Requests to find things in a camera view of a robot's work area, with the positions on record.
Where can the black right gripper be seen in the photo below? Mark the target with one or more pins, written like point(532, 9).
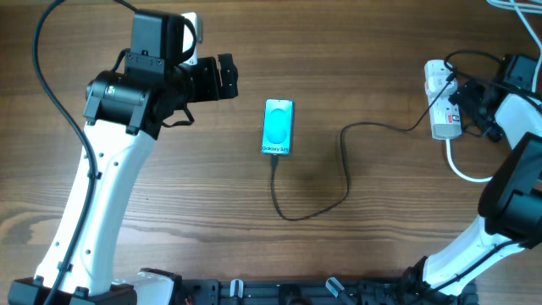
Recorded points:
point(467, 92)

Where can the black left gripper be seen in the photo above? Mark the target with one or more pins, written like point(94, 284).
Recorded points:
point(211, 90)

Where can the light blue smartphone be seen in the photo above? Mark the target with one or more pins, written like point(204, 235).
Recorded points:
point(277, 126)

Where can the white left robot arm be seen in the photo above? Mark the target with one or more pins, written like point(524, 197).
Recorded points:
point(126, 107)

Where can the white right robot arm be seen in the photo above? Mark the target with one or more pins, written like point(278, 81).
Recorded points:
point(509, 209)

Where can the white power strip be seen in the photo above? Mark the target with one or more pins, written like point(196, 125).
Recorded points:
point(445, 120)

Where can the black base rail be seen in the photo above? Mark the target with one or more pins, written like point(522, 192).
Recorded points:
point(331, 291)

